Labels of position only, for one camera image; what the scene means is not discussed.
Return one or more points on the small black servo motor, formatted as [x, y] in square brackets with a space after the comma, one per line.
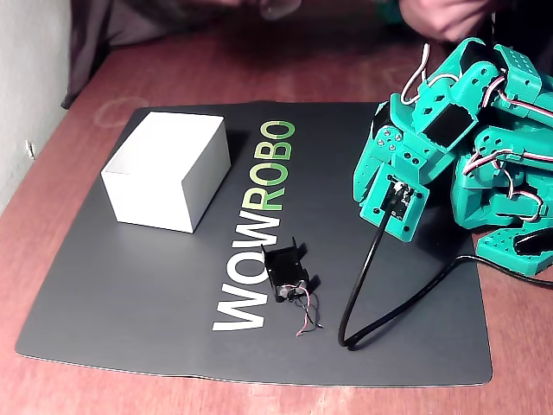
[285, 268]

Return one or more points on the person hand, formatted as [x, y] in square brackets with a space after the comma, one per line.
[449, 19]

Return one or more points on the white open cardboard box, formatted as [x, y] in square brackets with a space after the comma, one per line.
[155, 190]

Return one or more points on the teal robot arm base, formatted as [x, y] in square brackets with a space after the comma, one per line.
[497, 246]

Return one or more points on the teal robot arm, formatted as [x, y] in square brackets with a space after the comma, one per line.
[523, 73]

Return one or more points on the black WOWROBO printed mat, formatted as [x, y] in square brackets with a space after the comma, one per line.
[151, 302]

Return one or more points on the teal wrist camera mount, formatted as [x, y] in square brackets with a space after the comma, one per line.
[415, 212]

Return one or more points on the grey cloth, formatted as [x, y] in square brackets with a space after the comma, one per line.
[129, 21]

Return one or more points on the teal leader arm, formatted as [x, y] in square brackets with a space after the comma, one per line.
[391, 10]

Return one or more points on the teal gripper with servo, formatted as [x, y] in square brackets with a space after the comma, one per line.
[385, 141]

